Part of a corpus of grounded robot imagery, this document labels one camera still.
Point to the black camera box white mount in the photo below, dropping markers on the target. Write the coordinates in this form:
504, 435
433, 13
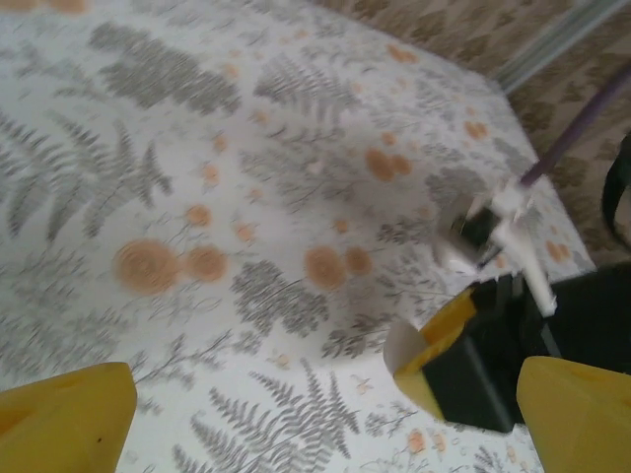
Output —
480, 231

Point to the grey metal frame post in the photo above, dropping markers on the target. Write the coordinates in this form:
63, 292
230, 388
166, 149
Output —
547, 44

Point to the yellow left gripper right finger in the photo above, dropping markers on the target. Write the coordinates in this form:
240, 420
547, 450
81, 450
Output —
577, 424

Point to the floral fern print tablecloth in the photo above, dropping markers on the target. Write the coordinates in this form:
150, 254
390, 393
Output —
197, 148

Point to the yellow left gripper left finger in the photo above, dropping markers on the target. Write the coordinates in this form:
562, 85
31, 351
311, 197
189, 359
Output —
64, 424

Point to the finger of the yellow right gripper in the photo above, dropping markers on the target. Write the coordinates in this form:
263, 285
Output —
451, 320
419, 384

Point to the white earbud charging case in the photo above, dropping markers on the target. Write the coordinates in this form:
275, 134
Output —
401, 347

